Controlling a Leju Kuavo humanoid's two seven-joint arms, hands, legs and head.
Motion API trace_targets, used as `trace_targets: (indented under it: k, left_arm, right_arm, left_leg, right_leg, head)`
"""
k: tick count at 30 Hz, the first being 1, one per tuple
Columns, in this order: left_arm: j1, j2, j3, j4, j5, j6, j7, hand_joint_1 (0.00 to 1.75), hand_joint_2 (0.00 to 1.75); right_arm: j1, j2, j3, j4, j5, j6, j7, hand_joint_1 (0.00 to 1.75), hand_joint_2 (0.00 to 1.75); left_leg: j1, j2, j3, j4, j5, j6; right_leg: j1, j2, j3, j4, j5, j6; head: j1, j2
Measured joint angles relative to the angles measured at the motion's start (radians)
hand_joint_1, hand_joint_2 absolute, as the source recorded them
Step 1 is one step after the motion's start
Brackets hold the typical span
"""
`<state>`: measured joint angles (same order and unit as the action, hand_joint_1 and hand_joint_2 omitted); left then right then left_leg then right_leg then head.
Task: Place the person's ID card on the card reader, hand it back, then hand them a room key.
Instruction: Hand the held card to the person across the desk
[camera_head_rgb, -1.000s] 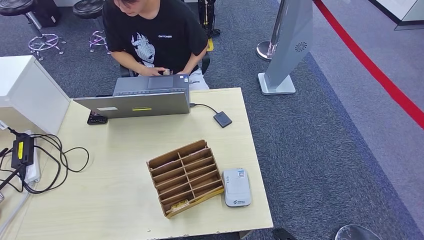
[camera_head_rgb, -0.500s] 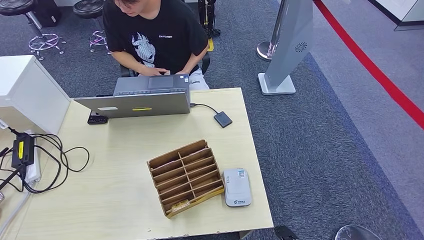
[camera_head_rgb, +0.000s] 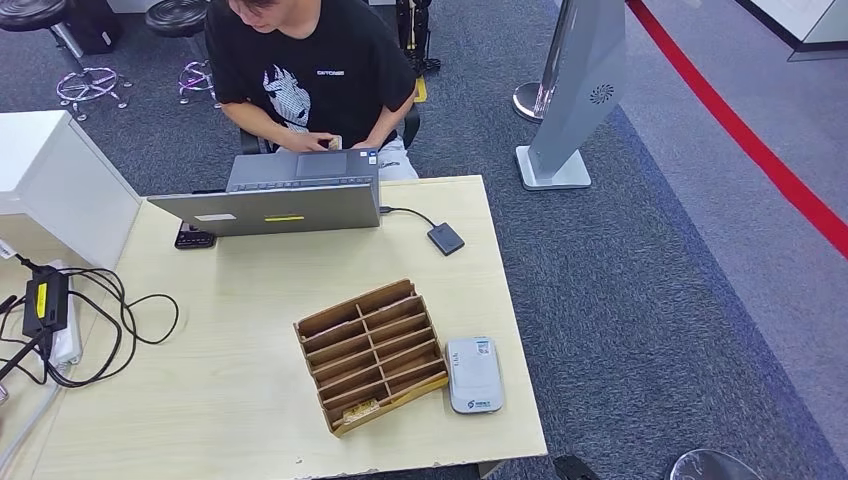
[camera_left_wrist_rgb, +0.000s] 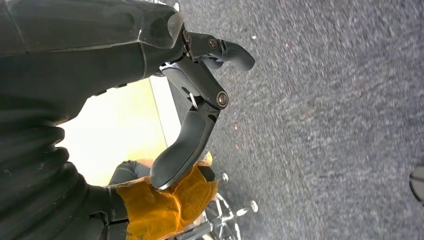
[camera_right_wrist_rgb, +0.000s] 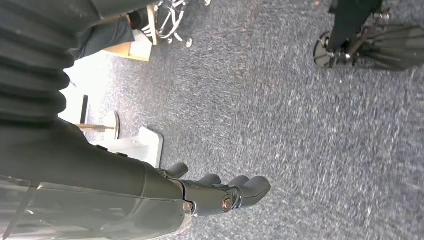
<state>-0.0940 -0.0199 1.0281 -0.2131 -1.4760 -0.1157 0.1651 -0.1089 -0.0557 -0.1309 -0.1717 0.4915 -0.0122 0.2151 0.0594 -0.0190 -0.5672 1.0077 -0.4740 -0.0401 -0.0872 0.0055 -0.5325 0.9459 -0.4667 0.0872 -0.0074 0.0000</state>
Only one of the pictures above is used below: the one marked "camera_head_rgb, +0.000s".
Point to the dark grey external drive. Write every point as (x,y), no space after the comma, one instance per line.
(446,238)

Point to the black tripod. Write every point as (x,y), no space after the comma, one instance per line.
(420,33)

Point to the black bag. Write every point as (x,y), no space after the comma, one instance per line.
(95,26)

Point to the black stool chrome base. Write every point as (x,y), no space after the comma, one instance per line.
(30,12)
(179,16)

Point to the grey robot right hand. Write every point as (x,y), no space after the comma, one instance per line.
(575,469)

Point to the brown wooden card organiser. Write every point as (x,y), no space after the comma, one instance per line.
(371,351)

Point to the black phone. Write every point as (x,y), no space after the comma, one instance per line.
(195,237)

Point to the black power adapter yellow label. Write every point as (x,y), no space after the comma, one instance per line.
(45,303)

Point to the gold room key card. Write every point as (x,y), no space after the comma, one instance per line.
(360,413)

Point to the white card reader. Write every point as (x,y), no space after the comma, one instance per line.
(474,378)

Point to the grey kiosk stand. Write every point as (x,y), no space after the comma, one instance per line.
(578,79)

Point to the white power strip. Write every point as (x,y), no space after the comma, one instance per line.
(68,343)

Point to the white counter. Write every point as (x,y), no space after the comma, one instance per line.
(795,16)

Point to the person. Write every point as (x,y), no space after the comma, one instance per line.
(311,66)

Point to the chrome stanchion post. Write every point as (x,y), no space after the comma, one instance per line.
(528,100)

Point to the small tan card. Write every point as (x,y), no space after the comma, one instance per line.
(335,143)

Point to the person's left hand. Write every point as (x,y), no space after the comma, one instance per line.
(370,144)

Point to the white cabinet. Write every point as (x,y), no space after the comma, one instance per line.
(60,172)

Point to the red floor tape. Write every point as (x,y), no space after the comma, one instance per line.
(729,122)

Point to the grey laptop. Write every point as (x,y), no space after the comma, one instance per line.
(265,210)

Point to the person's right hand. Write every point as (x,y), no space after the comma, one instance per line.
(306,142)

